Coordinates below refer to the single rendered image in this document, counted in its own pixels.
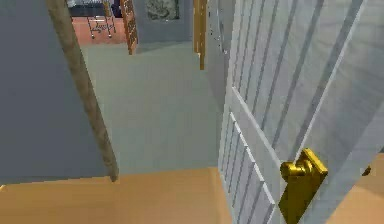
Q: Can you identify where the gold door handle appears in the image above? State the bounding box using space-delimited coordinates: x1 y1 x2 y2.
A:
278 147 329 224

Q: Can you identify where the grey framed wall picture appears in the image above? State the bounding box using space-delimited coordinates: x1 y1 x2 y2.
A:
143 0 181 22

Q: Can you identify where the metal wire cart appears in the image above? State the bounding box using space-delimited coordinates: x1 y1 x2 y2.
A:
85 14 118 40

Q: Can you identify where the white panelled room door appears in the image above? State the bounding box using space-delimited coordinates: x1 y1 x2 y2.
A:
218 0 384 224

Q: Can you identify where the orange wooden door frame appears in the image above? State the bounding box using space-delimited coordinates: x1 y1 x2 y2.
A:
192 0 208 71

